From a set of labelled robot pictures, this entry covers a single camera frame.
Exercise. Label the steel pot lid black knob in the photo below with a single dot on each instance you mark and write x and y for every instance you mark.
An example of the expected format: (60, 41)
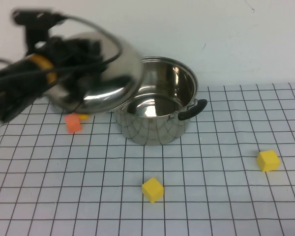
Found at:
(118, 78)

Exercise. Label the yellow foam cube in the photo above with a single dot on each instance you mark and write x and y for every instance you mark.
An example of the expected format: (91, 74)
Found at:
(152, 189)
(268, 161)

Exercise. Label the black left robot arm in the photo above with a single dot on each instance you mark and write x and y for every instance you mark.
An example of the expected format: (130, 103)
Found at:
(17, 83)

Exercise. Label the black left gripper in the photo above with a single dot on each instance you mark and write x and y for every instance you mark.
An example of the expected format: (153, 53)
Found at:
(76, 51)

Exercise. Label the stainless steel cooking pot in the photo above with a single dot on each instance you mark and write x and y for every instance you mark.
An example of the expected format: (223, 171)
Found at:
(152, 130)

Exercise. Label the yellow rubber duck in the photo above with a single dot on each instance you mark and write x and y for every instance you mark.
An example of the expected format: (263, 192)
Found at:
(83, 116)

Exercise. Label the white black-grid tablecloth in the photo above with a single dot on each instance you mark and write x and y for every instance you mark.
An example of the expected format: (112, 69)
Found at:
(211, 196)

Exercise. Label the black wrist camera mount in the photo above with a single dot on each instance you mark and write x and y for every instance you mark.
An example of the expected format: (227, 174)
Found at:
(35, 24)

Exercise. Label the orange foam cube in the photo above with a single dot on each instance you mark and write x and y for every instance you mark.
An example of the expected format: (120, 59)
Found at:
(73, 123)

